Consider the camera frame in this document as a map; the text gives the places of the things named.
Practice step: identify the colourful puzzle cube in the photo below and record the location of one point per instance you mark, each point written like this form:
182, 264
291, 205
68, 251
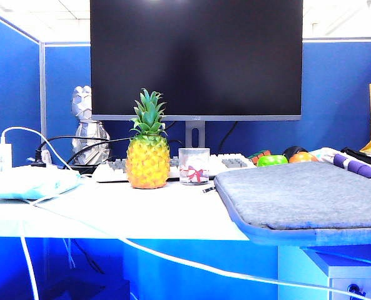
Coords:
261, 154

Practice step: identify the black power plug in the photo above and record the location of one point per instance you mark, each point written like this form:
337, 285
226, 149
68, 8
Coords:
38, 157

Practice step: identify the gray partition post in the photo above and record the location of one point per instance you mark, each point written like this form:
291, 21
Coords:
42, 93

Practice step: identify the silver faceted figurine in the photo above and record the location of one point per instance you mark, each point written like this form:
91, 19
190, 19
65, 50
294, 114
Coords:
82, 103

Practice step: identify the clear cup with red bow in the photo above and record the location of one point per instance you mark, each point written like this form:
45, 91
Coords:
194, 156

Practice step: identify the orange toy fruit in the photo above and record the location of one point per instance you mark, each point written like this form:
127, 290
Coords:
302, 157

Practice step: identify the purple and white cloth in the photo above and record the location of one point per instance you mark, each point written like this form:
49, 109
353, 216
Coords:
360, 168

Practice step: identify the flat black case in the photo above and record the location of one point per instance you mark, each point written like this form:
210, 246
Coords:
360, 153

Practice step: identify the gray monitor stand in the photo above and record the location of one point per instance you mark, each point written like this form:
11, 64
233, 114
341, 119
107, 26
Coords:
189, 134

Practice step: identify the yellow toy pineapple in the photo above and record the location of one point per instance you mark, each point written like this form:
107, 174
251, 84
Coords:
147, 162

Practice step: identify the black computer monitor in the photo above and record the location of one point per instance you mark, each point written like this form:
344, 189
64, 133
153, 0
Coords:
197, 62

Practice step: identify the black computer mouse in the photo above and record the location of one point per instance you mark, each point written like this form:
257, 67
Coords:
293, 150

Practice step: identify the green toy apple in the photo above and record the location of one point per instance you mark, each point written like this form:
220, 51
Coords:
271, 160

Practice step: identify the white and gray keyboard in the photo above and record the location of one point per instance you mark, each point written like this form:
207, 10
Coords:
232, 162

